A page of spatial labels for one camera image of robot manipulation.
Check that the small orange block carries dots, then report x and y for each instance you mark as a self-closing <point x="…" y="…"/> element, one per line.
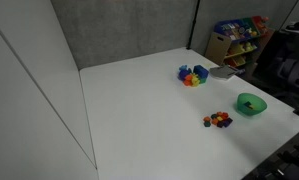
<point x="219" y="113"/>
<point x="215" y="122"/>
<point x="207" y="118"/>

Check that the large purple block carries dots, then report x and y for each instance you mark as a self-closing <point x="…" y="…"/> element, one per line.
<point x="183" y="74"/>

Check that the large red block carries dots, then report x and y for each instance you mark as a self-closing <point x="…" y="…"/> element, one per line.
<point x="187" y="82"/>

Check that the large light blue gear block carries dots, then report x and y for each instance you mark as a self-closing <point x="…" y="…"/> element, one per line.
<point x="183" y="68"/>

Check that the large orange block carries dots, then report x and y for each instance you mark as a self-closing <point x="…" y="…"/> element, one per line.
<point x="188" y="77"/>

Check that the large yellow block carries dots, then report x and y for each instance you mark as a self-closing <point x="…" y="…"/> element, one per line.
<point x="195" y="80"/>

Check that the large green block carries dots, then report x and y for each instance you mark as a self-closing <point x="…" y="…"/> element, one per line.
<point x="203" y="80"/>

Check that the large blue cube block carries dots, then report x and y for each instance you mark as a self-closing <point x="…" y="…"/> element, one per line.
<point x="200" y="71"/>

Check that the small dark green hexagon block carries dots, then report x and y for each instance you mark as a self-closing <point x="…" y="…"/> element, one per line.
<point x="207" y="124"/>

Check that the small maroon block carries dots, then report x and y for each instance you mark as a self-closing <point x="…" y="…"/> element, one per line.
<point x="220" y="124"/>

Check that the small red block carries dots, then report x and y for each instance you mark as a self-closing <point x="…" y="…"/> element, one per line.
<point x="225" y="115"/>

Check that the small purple block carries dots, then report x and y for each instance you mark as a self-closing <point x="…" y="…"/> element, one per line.
<point x="226" y="123"/>

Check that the small dark blue block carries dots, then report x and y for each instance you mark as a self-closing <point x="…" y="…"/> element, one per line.
<point x="248" y="104"/>

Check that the green plastic bowl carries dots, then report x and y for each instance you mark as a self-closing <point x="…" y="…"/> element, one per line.
<point x="252" y="110"/>

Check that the yellow sticky note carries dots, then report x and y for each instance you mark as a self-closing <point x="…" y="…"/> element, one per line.
<point x="207" y="64"/>

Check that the grey metal mounting plate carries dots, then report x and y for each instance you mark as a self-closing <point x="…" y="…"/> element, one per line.
<point x="222" y="72"/>

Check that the black vertical pole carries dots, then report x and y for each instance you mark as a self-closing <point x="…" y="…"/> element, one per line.
<point x="192" y="26"/>

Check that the wooden toy storage shelf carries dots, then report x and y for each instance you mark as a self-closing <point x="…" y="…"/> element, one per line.
<point x="218" y="46"/>

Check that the yellow storage bin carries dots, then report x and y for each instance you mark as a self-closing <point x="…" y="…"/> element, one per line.
<point x="237" y="61"/>
<point x="239" y="48"/>

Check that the blue storage bin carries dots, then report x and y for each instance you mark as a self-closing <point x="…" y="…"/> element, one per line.
<point x="230" y="30"/>

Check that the green storage bin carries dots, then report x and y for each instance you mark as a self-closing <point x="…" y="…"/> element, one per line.
<point x="249" y="26"/>

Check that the red storage bin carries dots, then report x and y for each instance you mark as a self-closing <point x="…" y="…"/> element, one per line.
<point x="259" y="24"/>

